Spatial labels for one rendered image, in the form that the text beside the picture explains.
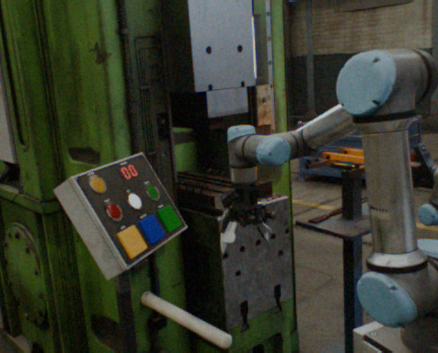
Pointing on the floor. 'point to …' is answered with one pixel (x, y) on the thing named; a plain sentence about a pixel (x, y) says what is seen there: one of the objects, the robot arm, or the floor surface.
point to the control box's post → (125, 312)
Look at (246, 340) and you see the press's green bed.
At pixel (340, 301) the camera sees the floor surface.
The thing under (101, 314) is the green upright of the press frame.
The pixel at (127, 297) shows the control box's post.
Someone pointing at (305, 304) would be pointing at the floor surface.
